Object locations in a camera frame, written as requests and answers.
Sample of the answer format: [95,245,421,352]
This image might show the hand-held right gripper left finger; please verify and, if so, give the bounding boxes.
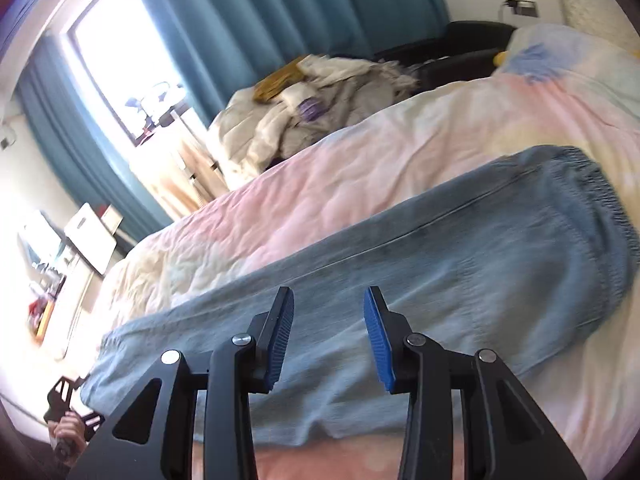
[67,286,296,480]

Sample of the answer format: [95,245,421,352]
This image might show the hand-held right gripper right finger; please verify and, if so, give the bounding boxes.
[363,286,588,480]

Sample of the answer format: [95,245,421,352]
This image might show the blue denim jeans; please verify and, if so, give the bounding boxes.
[80,145,640,448]

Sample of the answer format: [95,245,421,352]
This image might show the pile of beige clothes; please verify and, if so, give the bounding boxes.
[207,55,421,191]

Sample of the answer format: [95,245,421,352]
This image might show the person's left hand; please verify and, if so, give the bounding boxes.
[49,416,90,461]

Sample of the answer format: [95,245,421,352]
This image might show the orange tray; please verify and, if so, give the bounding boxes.
[32,305,54,346]

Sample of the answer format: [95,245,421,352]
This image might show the white vanity desk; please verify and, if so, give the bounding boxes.
[20,240,102,361]

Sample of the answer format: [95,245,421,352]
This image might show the group of cosmetic bottles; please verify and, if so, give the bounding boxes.
[27,255,68,321]

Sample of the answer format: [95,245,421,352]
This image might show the white chair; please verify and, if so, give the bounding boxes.
[64,202,118,276]

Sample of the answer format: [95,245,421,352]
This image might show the wavy edged mirror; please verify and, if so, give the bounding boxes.
[17,210,62,262]

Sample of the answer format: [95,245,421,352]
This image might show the white garment with purple patch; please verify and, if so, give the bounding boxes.
[280,85,342,124]

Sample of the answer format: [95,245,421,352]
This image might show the mustard yellow garment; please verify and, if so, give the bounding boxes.
[252,57,307,102]

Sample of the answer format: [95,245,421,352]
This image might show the narrow teal curtain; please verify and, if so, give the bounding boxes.
[15,35,173,246]

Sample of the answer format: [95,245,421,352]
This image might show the black armchair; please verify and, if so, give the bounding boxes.
[372,20,518,91]

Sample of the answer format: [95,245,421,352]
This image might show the wide teal curtain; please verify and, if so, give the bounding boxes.
[120,0,451,127]

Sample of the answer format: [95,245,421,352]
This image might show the dark framed window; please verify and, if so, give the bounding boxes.
[60,0,201,143]

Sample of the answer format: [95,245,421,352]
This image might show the pastel tie-dye pillow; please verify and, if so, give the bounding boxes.
[500,22,640,86]

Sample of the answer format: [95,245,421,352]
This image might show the wall socket with plug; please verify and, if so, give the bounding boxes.
[502,0,540,19]

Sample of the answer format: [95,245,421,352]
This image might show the white textured wall panel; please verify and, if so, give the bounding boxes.
[552,0,617,37]

